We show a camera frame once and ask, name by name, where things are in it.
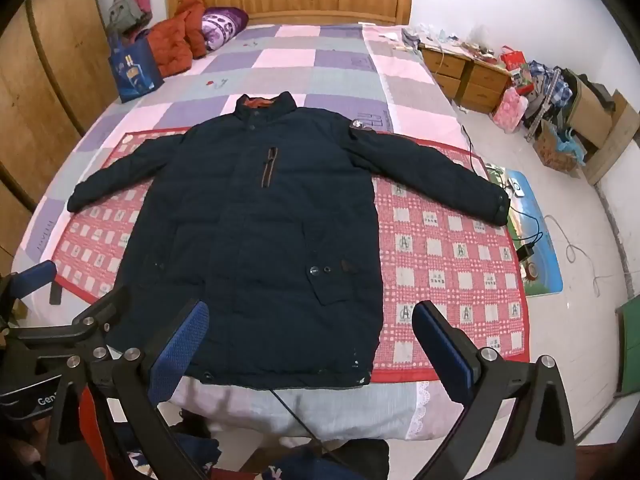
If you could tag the blue cartoon floor mat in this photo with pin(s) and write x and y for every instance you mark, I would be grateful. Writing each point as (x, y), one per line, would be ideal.
(545, 260)

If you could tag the red gift bag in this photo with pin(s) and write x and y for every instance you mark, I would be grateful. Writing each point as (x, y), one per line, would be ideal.
(511, 59)

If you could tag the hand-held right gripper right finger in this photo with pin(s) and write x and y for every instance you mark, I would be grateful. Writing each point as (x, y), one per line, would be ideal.
(445, 350)

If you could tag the small cardboard box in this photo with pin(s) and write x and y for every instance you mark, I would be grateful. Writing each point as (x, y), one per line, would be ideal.
(552, 152)

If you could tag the wooden wardrobe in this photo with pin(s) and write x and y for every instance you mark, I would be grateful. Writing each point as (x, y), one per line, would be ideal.
(50, 85)

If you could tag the black power adapter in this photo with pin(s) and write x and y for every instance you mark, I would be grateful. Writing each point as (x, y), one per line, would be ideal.
(527, 251)

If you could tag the large cardboard box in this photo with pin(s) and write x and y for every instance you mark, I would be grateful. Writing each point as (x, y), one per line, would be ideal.
(592, 105)

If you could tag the wooden nightstand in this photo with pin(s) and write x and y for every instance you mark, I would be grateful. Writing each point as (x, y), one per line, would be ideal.
(442, 72)
(487, 89)

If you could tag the pile of small sundries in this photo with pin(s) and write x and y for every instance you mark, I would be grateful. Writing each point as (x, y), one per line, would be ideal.
(450, 40)

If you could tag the red patterned quilted mat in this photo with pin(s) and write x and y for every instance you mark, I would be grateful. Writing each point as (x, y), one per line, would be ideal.
(440, 260)

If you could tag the pastel checkered bed sheet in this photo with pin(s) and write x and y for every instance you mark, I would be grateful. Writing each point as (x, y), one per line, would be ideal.
(310, 60)

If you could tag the green stool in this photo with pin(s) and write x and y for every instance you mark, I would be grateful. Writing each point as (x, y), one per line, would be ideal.
(631, 345)

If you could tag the purple printed pillow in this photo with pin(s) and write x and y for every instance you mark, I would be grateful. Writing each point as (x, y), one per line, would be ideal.
(222, 25)

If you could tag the small white device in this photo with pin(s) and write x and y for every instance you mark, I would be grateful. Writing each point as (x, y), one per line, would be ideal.
(515, 188)

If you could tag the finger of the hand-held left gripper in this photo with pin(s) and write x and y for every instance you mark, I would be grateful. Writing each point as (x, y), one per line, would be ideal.
(35, 276)
(100, 312)

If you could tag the orange down jacket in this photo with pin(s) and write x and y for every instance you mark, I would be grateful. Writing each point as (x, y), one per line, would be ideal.
(170, 45)

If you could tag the dark navy padded jacket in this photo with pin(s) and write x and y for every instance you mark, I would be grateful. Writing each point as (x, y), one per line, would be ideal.
(260, 260)

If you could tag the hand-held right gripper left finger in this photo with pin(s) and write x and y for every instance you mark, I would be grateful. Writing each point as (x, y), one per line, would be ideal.
(180, 350)

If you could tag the blue gift bag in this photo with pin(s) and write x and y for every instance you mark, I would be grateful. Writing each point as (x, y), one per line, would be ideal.
(135, 67)

